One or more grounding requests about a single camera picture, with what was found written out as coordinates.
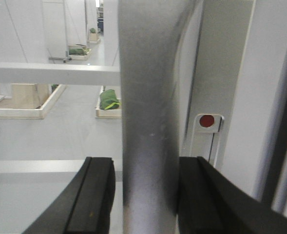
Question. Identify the silver door handle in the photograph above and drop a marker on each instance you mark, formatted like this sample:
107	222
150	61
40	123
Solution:
150	33

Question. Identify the light wooden box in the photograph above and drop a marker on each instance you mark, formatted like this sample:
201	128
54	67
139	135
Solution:
29	95

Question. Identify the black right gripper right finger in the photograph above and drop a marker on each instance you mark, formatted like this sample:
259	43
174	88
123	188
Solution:
211	204

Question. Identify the door lock plate red dot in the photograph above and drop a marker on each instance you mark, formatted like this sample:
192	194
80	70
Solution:
205	139

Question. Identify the green sandbag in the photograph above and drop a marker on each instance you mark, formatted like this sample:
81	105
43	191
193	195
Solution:
108	100

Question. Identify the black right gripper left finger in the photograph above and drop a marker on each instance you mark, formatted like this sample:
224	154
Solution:
84	206

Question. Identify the white sliding glass door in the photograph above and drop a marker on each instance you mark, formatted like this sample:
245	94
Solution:
232	61

